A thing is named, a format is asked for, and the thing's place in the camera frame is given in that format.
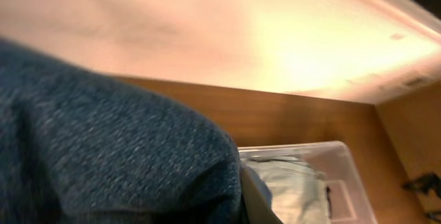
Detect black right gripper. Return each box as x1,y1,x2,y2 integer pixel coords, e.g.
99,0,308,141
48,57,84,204
402,172,440,198

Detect clear plastic storage bin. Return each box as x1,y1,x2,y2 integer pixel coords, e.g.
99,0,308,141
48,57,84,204
238,141,377,224

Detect light blue jeans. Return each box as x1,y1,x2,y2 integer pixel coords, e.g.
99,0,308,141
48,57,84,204
242,156,331,224

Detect dark blue jeans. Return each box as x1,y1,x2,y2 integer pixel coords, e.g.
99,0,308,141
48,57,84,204
1,41,241,223

